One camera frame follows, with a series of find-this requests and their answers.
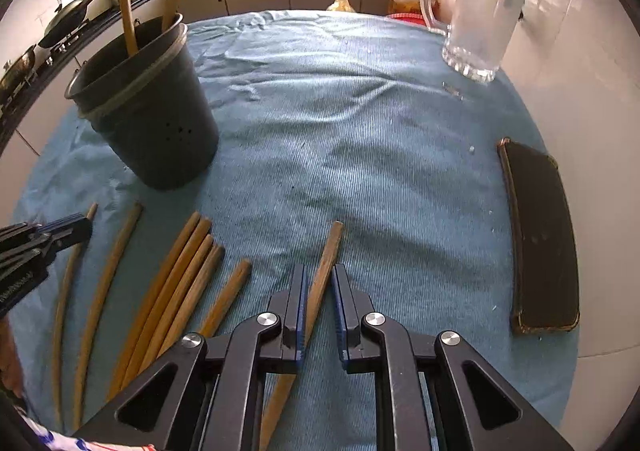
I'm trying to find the bunch of brown chopsticks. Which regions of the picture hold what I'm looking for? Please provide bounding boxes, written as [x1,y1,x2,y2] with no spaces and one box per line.
[50,202,252,432]

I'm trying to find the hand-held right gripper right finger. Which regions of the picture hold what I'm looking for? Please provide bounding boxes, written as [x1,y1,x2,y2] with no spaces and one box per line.
[332,263,576,451]

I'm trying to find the red plastic basin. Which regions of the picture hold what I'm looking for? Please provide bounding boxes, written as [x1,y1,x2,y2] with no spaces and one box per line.
[387,11,428,28]

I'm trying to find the gas stove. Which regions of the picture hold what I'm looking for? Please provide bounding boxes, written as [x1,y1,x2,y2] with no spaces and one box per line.
[0,18,93,106]

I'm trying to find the black smartphone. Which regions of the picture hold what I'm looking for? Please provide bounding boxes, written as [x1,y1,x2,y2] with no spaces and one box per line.
[496,137,581,336]

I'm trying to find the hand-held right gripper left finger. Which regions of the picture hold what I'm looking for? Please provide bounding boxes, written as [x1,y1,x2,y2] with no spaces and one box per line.
[72,263,308,451]

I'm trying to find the black wok with lid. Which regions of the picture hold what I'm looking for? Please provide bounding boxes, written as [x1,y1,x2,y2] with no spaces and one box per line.
[37,0,101,49]

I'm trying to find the dark grey chopstick holder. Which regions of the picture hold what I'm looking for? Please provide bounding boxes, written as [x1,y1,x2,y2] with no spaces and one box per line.
[64,14,221,191]

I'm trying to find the blue tablecloth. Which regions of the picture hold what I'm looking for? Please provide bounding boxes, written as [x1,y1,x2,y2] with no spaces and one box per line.
[10,8,581,451]

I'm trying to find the clear glass mug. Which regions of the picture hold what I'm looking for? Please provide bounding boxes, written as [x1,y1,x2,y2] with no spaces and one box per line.
[419,0,530,84]

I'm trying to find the person's left hand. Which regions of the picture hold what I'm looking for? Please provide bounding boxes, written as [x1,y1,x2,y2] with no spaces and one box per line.
[0,320,24,398]

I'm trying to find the printed white clothing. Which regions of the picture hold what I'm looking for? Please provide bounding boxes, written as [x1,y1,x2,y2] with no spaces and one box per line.
[20,411,157,451]

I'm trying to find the steel pot with glass lid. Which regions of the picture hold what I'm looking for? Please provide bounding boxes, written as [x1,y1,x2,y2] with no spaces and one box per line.
[0,45,38,93]

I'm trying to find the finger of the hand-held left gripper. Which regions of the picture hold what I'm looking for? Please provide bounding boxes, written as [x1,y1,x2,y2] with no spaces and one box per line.
[35,214,87,236]
[45,218,94,258]

